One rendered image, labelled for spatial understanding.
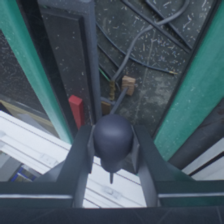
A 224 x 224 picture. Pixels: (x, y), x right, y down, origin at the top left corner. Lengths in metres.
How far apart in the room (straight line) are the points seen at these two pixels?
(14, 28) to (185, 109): 0.21
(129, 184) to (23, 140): 0.32
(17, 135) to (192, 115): 0.48
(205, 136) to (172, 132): 0.04
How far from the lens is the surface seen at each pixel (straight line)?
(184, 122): 0.19
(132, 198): 0.42
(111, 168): 0.18
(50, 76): 0.27
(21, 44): 0.23
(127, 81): 1.32
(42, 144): 0.49
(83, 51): 0.58
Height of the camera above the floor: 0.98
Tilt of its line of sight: 33 degrees down
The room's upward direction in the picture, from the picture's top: 150 degrees counter-clockwise
